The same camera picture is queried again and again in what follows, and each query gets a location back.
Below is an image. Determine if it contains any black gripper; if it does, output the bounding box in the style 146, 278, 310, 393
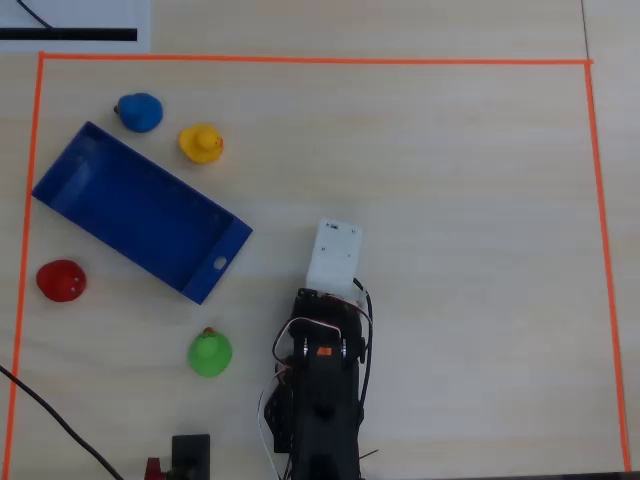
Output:
294, 288, 369, 326

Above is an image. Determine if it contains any red rubber duck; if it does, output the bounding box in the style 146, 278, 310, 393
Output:
35, 258, 88, 303

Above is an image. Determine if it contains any green rubber duck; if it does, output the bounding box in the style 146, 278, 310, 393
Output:
187, 326, 234, 378

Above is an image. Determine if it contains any yellow rubber duck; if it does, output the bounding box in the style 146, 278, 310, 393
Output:
178, 123, 225, 165

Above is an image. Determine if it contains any blue plastic box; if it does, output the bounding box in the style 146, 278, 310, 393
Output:
31, 120, 254, 306

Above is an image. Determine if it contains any blue rubber duck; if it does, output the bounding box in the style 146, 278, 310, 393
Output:
113, 92, 164, 134

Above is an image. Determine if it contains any orange tape strip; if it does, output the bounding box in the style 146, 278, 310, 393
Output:
2, 52, 46, 480
583, 60, 633, 474
38, 51, 595, 67

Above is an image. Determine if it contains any white paper with black bar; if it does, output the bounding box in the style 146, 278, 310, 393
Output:
0, 0, 151, 53

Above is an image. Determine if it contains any black camera cable on arm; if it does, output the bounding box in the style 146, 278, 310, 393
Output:
352, 277, 375, 416

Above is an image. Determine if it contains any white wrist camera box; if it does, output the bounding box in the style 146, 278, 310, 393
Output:
305, 217, 365, 307

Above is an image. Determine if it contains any long black cable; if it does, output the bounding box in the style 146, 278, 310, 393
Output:
0, 366, 124, 480

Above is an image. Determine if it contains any thin black cable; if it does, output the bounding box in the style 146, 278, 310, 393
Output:
17, 0, 59, 32

